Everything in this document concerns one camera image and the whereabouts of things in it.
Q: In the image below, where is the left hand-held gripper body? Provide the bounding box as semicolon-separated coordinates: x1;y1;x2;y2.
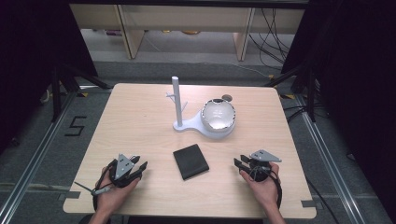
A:
106;153;144;189

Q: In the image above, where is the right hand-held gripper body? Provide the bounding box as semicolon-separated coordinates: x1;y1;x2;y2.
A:
247;148;283;183

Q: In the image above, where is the person's right hand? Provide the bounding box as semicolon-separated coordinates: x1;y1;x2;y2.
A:
238;161;281;211

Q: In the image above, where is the person's left hand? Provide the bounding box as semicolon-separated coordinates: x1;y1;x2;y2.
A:
92;166;142;217

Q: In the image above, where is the black wallet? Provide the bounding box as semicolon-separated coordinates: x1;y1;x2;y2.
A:
172;143;210;181

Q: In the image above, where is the black metal stand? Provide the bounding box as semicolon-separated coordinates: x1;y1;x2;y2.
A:
263;61;318;123
50;63;114;123

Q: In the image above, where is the dark curtain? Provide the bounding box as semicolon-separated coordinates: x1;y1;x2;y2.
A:
281;0;396;217
0;0;99;155

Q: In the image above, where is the light wooden desk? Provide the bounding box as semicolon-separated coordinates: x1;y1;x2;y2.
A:
68;3;305;62

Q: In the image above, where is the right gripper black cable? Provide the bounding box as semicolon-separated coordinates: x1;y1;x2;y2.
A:
248;166;284;210

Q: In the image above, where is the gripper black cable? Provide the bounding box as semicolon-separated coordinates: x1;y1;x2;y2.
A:
248;166;284;210
73;159;119;213

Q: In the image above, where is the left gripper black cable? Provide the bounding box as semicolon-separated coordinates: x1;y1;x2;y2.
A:
73;159;119;213

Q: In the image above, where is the aluminium floor rail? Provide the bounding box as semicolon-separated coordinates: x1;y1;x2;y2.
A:
0;91;78;224
293;93;368;224

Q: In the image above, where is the white stand with post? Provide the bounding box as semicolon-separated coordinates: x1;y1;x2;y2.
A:
165;76;236;140

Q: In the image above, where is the black floor cable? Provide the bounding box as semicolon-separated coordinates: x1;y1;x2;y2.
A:
305;178;342;224

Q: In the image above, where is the bundle of black hanging cables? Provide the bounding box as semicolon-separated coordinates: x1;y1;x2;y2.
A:
247;7;296;71

